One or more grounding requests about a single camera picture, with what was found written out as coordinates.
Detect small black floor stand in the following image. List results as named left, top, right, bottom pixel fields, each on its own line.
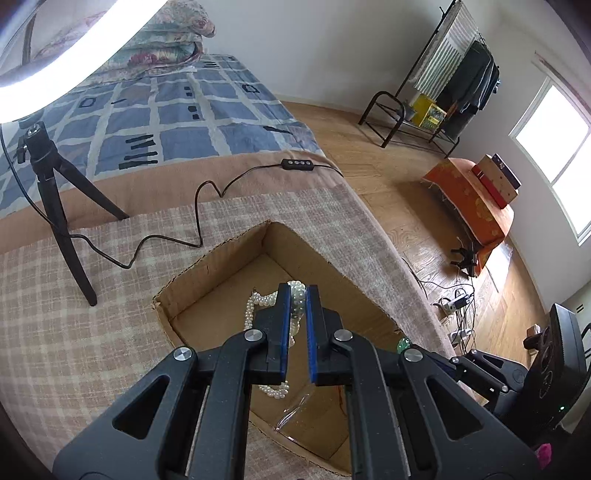
left=450, top=247, right=479, bottom=278

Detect yellow box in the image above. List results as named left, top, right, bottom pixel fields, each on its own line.
left=411, top=93, right=446, bottom=128

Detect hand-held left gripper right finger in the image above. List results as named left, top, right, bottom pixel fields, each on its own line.
left=305, top=285, right=548, bottom=480

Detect red flat box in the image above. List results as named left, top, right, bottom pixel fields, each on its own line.
left=471, top=165, right=509, bottom=209

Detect black power cable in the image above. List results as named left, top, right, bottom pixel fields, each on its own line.
left=0, top=124, right=343, bottom=269

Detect beige plaid blanket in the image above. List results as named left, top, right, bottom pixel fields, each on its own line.
left=0, top=185, right=455, bottom=480

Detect white power strip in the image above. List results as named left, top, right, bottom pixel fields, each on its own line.
left=438, top=295, right=474, bottom=317

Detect tan blanket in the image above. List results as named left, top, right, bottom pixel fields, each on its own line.
left=0, top=150, right=345, bottom=256

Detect window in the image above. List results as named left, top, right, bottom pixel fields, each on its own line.
left=508, top=51, right=591, bottom=245

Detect white pearl necklace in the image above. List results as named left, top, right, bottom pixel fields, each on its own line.
left=243, top=280, right=308, bottom=400

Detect cardboard box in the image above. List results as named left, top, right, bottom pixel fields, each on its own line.
left=152, top=220, right=407, bottom=477

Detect white ring light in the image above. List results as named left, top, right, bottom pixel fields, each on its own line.
left=0, top=0, right=169, bottom=126

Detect blue checked bed sheet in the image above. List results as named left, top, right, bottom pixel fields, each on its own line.
left=0, top=54, right=324, bottom=217

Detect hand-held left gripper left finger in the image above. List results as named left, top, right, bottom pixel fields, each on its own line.
left=52, top=282, right=293, bottom=480

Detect folded floral quilt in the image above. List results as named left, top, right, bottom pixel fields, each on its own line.
left=28, top=0, right=217, bottom=85

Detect black metal clothes rack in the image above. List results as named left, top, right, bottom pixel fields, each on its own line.
left=359, top=0, right=502, bottom=160

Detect orange cloth covered furniture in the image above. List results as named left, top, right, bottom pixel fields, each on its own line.
left=421, top=157, right=515, bottom=273

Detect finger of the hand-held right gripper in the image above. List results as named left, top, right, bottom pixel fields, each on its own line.
left=434, top=349, right=519, bottom=409

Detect clear plastic bag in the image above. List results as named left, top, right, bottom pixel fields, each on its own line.
left=274, top=388, right=345, bottom=444

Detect dark hanging clothes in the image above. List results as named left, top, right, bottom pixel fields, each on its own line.
left=436, top=41, right=501, bottom=139

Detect black tripod stand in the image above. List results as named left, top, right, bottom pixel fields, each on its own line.
left=16, top=121, right=130, bottom=306

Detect striped hanging cloth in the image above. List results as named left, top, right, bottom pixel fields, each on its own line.
left=413, top=2, right=481, bottom=95

